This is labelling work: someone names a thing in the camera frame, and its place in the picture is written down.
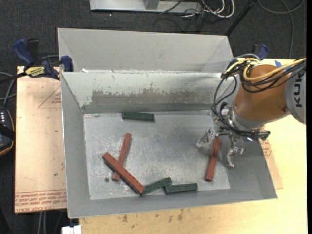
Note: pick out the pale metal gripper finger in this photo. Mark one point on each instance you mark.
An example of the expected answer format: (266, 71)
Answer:
(206, 136)
(231, 156)

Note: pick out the red-brown flat block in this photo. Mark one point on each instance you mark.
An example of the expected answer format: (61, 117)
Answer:
(124, 152)
(212, 162)
(126, 175)

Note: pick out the grey metal bin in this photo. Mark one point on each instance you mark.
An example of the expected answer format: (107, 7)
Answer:
(170, 150)

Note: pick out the dark green flat block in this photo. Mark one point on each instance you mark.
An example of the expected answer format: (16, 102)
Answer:
(181, 188)
(157, 185)
(138, 116)

